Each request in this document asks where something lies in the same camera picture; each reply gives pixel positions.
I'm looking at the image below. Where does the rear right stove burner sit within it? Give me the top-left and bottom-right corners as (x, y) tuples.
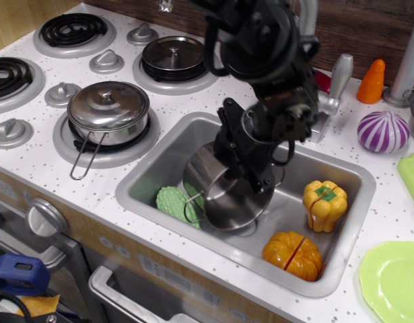
(132, 50), (218, 96)

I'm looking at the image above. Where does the silver stove knob middle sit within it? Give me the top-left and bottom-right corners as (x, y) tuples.
(89, 49), (125, 75)

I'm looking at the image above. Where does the silver toy faucet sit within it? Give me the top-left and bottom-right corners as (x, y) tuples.
(298, 0), (353, 143)

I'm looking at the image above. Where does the orange toy carrot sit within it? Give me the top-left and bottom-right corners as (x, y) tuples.
(356, 59), (386, 104)

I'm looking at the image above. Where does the grey toy sink basin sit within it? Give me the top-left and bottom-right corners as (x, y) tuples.
(116, 112), (376, 297)

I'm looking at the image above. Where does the grey metal pole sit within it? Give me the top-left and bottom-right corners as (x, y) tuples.
(382, 27), (414, 108)

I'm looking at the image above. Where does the dark steel pot lid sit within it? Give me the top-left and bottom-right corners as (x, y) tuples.
(142, 36), (204, 71)

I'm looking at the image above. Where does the light green plate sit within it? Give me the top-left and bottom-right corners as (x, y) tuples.
(359, 241), (414, 322)

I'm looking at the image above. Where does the silver stove knob rear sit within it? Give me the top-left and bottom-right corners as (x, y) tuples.
(127, 23), (159, 46)

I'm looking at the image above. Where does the yellow toy bell pepper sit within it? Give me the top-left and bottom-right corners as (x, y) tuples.
(302, 180), (348, 233)

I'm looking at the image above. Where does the silver stove knob front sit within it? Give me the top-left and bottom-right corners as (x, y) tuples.
(0, 118), (34, 149)

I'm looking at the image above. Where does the front right stove burner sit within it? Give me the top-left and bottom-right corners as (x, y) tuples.
(52, 106), (161, 170)

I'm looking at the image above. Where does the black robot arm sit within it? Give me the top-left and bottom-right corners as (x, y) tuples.
(193, 1), (320, 194)

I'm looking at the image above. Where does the front left stove burner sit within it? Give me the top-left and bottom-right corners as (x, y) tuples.
(0, 57), (45, 114)

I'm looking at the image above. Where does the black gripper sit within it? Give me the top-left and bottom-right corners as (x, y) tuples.
(213, 98), (275, 194)

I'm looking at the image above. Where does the green toy bitter gourd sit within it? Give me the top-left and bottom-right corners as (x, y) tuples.
(156, 186), (201, 229)

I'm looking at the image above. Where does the grey dishwasher door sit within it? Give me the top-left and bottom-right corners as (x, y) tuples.
(88, 265), (218, 322)

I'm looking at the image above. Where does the silver oven door handle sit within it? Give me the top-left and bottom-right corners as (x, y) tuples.
(0, 200), (70, 273)

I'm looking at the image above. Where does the steel lidded saucepan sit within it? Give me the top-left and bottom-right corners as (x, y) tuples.
(67, 81), (160, 170)

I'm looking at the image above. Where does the silver oven knob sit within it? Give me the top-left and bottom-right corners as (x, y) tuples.
(25, 198), (69, 238)

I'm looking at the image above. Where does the purple striped toy onion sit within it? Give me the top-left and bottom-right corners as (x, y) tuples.
(357, 111), (410, 153)

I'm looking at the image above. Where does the silver stove knob left-centre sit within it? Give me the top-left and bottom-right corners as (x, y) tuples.
(44, 82), (81, 108)

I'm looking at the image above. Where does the steel pot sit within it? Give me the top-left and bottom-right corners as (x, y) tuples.
(182, 142), (285, 231)

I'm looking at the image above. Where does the green plastic tray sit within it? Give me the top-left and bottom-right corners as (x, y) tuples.
(397, 153), (414, 201)

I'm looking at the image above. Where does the blue clamp tool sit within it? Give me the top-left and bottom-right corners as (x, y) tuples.
(0, 253), (51, 296)

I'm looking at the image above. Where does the stove burner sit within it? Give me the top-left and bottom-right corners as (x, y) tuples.
(33, 13), (116, 59)
(52, 106), (161, 170)
(132, 50), (218, 96)
(0, 57), (45, 114)

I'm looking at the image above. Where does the orange toy pumpkin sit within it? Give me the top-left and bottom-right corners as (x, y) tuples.
(262, 231), (323, 282)

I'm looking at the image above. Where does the rear left stove burner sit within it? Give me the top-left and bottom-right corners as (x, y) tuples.
(33, 13), (116, 59)

